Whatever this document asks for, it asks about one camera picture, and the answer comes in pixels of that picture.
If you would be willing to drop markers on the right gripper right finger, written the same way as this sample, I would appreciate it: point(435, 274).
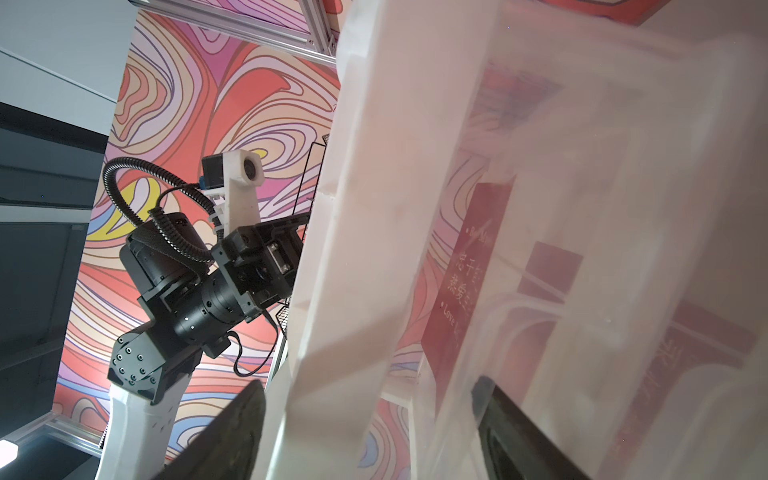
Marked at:
point(513, 447)

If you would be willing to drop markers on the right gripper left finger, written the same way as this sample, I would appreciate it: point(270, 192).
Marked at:
point(227, 448)

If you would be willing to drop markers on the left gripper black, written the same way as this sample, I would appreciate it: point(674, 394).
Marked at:
point(260, 262)

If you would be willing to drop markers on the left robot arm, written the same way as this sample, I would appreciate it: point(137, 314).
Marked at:
point(194, 297)

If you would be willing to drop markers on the clear plastic drawer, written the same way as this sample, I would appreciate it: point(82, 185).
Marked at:
point(614, 146)

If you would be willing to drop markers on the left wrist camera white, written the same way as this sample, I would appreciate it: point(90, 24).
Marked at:
point(231, 180)

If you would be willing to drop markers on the white plastic drawer organizer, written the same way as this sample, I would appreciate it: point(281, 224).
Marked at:
point(390, 204)

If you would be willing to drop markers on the red postcard white text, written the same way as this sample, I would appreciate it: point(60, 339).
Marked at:
point(462, 283)

